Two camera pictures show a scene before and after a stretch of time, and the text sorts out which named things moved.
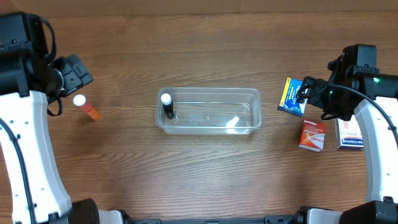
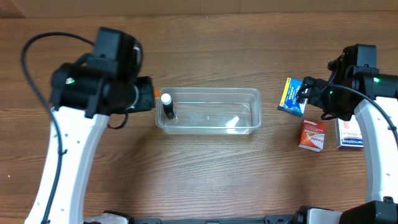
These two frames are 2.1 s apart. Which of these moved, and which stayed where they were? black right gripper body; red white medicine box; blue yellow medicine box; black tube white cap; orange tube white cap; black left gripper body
Moved: black left gripper body; orange tube white cap
Stayed: black tube white cap; red white medicine box; black right gripper body; blue yellow medicine box
